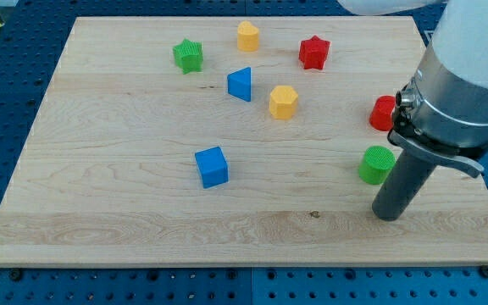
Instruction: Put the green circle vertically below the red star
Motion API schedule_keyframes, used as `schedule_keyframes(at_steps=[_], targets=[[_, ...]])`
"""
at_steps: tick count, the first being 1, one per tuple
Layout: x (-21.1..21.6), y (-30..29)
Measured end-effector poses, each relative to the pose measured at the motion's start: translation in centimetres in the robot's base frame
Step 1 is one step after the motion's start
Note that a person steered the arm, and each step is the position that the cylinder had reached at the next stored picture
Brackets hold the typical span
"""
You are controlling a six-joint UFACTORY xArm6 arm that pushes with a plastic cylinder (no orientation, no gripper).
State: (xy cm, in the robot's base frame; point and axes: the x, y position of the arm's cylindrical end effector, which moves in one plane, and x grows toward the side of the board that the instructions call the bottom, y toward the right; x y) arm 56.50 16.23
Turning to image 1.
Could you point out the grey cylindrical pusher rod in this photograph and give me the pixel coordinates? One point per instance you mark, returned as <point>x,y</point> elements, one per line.
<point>401,186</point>

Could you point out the silver tool flange clamp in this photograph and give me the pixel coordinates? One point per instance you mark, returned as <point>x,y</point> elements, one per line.
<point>439,119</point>

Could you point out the green cylinder block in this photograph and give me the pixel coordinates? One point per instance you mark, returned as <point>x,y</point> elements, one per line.
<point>376,164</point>

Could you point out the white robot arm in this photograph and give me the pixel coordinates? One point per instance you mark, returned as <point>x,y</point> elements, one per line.
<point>461,40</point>

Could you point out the red star block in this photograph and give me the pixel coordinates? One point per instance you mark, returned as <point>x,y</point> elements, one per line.
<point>313,52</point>

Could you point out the green star block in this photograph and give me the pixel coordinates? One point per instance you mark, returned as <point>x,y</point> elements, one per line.
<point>188,56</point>

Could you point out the red cylinder block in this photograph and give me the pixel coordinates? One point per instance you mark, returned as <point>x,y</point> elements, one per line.
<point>380,117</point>

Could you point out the yellow hexagon block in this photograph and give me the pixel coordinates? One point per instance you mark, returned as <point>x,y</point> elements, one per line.
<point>283,101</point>

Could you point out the blue triangle block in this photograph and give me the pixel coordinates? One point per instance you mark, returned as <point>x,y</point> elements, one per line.
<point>239,84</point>

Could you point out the blue cube block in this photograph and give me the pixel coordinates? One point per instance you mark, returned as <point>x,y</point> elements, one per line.
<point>212,167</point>

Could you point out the yellow heart block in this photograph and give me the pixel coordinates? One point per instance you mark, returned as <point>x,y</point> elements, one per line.
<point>248,37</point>

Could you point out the wooden board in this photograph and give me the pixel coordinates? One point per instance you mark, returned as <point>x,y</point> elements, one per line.
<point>108,177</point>

